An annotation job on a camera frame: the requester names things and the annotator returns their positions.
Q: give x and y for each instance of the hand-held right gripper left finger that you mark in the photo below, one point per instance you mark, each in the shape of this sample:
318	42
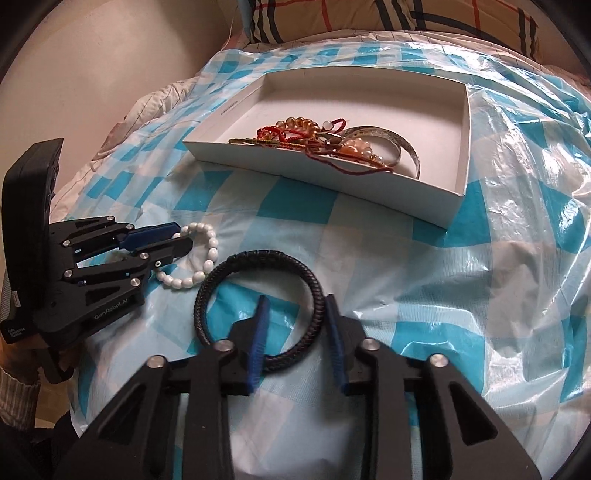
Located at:
258	341

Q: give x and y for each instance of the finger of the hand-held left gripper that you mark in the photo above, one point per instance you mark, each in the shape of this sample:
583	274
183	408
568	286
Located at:
152	233
178	247

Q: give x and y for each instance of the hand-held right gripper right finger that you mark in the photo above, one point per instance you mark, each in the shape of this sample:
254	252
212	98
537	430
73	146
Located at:
336	341

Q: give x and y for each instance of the white cardboard box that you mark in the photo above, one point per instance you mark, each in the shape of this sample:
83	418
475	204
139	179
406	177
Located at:
369	92

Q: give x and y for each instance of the person's left forearm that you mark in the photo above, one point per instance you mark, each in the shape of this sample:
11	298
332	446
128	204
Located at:
18	392

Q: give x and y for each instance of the gold hairpin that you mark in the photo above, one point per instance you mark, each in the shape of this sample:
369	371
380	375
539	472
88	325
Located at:
249	141

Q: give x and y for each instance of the white quilt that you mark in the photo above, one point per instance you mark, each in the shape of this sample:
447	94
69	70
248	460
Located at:
152	101

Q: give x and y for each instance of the blue checked plastic sheet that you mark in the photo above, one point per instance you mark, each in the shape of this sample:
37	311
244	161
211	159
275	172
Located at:
461	277

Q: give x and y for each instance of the wide silver bangle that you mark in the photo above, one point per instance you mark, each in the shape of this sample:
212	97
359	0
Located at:
406	143

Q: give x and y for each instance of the plaid pillow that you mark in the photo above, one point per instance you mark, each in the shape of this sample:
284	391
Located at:
323	18

